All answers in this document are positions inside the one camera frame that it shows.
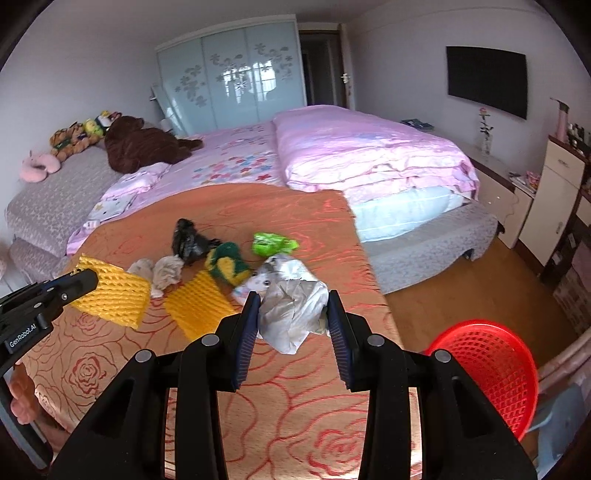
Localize pink plush toy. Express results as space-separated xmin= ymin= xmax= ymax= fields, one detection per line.
xmin=19 ymin=152 xmax=61 ymax=183

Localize brown teddy bear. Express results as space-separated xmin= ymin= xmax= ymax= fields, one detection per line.
xmin=104 ymin=116 xmax=204 ymax=174

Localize bright green wrapper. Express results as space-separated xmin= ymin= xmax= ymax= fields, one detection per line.
xmin=252 ymin=232 xmax=300 ymax=258

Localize pink folded quilt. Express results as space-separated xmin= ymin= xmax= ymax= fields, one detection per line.
xmin=273 ymin=105 xmax=480 ymax=204

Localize grey patterned headboard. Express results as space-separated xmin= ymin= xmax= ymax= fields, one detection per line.
xmin=5 ymin=146 xmax=121 ymax=281

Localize person's left hand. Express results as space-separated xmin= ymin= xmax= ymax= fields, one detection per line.
xmin=7 ymin=364 xmax=41 ymax=425

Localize glass sliding wardrobe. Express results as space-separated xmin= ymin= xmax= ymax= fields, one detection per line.
xmin=152 ymin=14 xmax=307 ymax=136

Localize black wall television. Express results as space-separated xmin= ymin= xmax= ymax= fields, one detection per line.
xmin=446 ymin=46 xmax=528 ymax=120

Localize green yellow snack wrapper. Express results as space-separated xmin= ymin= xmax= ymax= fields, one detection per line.
xmin=205 ymin=242 xmax=252 ymax=287

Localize grey bed base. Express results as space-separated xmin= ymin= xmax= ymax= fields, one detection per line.
xmin=362 ymin=201 xmax=499 ymax=295

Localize pink floral bed sheet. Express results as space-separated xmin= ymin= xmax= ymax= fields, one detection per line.
xmin=66 ymin=122 xmax=284 ymax=255

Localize pink small pillow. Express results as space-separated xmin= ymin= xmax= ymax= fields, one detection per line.
xmin=101 ymin=162 xmax=170 ymax=200

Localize pink rose in vase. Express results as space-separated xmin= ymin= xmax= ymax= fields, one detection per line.
xmin=479 ymin=107 xmax=494 ymax=155

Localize red plastic trash basket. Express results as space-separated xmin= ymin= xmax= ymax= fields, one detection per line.
xmin=425 ymin=319 xmax=539 ymax=440

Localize pink curtain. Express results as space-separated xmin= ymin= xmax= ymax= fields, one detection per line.
xmin=538 ymin=328 xmax=591 ymax=394

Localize pink thermos bottle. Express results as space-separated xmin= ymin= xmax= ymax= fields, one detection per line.
xmin=552 ymin=98 xmax=570 ymax=143

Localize white tall cabinet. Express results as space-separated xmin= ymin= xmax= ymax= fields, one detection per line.
xmin=516 ymin=136 xmax=588 ymax=267

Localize dressing table with cosmetics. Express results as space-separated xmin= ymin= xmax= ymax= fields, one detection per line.
xmin=564 ymin=125 xmax=590 ymax=289

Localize black plastic bag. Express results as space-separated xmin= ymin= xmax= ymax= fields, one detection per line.
xmin=171 ymin=218 xmax=221 ymax=266

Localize white tissue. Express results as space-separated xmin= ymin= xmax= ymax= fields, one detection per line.
xmin=127 ymin=255 xmax=184 ymax=299

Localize blue plastic stool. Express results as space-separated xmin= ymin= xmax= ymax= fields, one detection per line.
xmin=528 ymin=384 xmax=586 ymax=479

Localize brown yellow plush toys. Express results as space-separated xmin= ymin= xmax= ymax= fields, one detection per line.
xmin=49 ymin=111 xmax=121 ymax=162

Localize white low tv cabinet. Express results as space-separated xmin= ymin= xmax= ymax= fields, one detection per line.
xmin=433 ymin=130 xmax=533 ymax=249

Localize silver white bag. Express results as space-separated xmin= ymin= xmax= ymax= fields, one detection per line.
xmin=231 ymin=253 xmax=329 ymax=355

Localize yellow foam net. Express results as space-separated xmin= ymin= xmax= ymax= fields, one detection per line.
xmin=71 ymin=255 xmax=151 ymax=330
xmin=164 ymin=270 xmax=235 ymax=342

